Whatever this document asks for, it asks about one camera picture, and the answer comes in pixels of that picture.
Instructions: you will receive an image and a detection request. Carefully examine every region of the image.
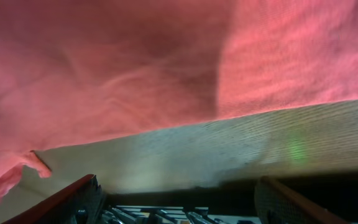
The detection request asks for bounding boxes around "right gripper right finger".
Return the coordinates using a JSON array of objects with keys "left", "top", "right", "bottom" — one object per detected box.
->
[{"left": 254, "top": 177, "right": 348, "bottom": 224}]

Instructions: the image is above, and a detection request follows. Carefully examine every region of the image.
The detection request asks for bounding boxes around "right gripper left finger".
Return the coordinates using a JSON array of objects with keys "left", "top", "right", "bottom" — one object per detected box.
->
[{"left": 4, "top": 174, "right": 105, "bottom": 224}]

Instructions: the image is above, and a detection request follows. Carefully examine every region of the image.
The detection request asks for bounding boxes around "red printed t-shirt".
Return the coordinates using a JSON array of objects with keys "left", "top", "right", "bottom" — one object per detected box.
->
[{"left": 0, "top": 0, "right": 358, "bottom": 201}]

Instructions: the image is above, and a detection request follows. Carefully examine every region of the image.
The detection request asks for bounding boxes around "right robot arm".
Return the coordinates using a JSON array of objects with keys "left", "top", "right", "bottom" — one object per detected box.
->
[{"left": 10, "top": 172, "right": 358, "bottom": 223}]

